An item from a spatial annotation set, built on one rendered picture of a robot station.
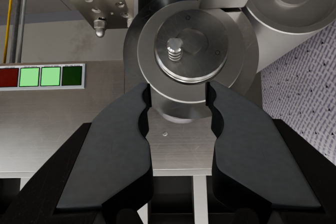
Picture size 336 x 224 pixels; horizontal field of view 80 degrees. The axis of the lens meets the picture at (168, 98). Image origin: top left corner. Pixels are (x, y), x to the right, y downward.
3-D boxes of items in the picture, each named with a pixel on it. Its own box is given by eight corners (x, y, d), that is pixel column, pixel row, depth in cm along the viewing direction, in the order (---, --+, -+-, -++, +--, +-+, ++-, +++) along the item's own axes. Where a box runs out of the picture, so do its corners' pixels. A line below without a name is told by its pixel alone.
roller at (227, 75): (241, -3, 22) (249, 101, 21) (205, 67, 48) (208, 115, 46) (137, 1, 23) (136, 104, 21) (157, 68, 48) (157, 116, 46)
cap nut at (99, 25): (104, 19, 56) (104, 34, 56) (108, 25, 60) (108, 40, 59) (91, 19, 56) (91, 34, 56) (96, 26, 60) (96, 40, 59)
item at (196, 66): (246, 49, 20) (185, 95, 19) (239, 56, 22) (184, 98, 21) (197, -6, 21) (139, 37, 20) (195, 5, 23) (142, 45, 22)
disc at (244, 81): (253, -15, 23) (265, 117, 21) (252, -12, 23) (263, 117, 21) (123, -9, 23) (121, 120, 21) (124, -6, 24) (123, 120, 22)
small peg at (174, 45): (186, 45, 17) (173, 55, 17) (185, 56, 20) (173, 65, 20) (176, 32, 17) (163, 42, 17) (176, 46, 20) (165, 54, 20)
